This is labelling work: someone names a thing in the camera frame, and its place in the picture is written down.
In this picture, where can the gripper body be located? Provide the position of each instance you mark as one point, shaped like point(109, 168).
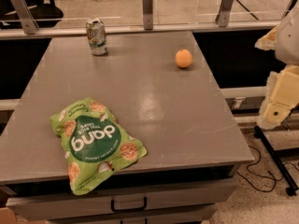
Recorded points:
point(289, 42)

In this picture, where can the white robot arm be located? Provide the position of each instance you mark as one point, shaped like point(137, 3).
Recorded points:
point(283, 39)

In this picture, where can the black stand leg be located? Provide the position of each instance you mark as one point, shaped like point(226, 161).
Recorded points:
point(276, 156)

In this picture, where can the orange fruit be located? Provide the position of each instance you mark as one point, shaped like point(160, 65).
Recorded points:
point(183, 58)

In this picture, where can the green soda can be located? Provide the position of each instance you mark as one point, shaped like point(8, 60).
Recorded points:
point(96, 33)

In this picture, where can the green rice chips bag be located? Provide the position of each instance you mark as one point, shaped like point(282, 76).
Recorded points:
point(95, 145)

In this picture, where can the metal railing bar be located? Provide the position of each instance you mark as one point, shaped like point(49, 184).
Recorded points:
point(13, 34)

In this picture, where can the right metal railing bracket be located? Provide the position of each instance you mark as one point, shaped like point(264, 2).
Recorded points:
point(223, 16)

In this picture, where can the metal railing bracket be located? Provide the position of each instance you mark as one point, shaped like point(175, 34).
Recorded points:
point(223, 16)
point(28, 24)
point(147, 6)

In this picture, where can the grey drawer with black handle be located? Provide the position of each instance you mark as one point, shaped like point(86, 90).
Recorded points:
point(117, 201)

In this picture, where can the middle metal railing bracket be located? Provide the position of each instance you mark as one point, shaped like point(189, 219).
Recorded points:
point(147, 6)

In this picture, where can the left metal railing bracket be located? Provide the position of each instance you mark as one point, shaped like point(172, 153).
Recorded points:
point(28, 24)

